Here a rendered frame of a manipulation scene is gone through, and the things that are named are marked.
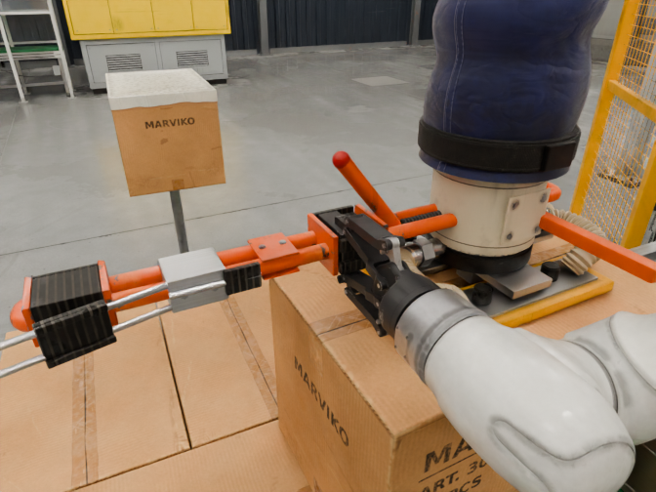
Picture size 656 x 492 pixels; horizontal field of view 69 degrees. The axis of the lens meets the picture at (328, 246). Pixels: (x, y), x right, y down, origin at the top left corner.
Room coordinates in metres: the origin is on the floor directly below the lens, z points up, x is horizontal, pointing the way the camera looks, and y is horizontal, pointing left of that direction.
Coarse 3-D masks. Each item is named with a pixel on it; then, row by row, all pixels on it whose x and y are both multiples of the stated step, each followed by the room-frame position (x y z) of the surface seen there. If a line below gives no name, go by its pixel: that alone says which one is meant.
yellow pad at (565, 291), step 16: (560, 256) 0.74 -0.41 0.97; (544, 272) 0.65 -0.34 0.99; (560, 272) 0.67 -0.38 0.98; (592, 272) 0.68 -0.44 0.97; (464, 288) 0.63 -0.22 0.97; (480, 288) 0.59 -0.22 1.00; (496, 288) 0.63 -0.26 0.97; (544, 288) 0.63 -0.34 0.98; (560, 288) 0.63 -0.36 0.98; (576, 288) 0.63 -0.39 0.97; (592, 288) 0.63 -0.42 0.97; (608, 288) 0.65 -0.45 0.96; (480, 304) 0.58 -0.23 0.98; (496, 304) 0.58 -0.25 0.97; (512, 304) 0.58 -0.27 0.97; (528, 304) 0.59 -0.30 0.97; (544, 304) 0.59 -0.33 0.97; (560, 304) 0.60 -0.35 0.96; (496, 320) 0.55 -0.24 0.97; (512, 320) 0.56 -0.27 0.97; (528, 320) 0.57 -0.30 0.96
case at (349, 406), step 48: (288, 288) 0.67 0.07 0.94; (336, 288) 0.67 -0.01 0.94; (624, 288) 0.67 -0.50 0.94; (288, 336) 0.65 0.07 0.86; (336, 336) 0.55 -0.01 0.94; (384, 336) 0.55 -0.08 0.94; (288, 384) 0.66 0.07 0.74; (336, 384) 0.50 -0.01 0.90; (384, 384) 0.45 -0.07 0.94; (288, 432) 0.68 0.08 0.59; (336, 432) 0.49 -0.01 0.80; (384, 432) 0.39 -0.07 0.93; (432, 432) 0.40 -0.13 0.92; (336, 480) 0.49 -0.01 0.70; (384, 480) 0.38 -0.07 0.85; (432, 480) 0.41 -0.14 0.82; (480, 480) 0.45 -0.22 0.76
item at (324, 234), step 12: (312, 216) 0.61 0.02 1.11; (372, 216) 0.61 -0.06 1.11; (312, 228) 0.60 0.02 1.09; (324, 228) 0.57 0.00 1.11; (324, 240) 0.56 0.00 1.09; (336, 240) 0.54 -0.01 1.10; (336, 252) 0.54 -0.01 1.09; (348, 252) 0.55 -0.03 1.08; (324, 264) 0.56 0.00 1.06; (336, 264) 0.54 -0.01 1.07; (348, 264) 0.54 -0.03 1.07; (360, 264) 0.55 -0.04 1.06
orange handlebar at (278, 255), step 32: (416, 224) 0.62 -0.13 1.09; (448, 224) 0.64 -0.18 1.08; (544, 224) 0.64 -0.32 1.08; (224, 256) 0.53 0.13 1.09; (256, 256) 0.55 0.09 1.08; (288, 256) 0.52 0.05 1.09; (320, 256) 0.54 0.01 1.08; (608, 256) 0.54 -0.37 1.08; (640, 256) 0.52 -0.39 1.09; (128, 288) 0.48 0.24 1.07
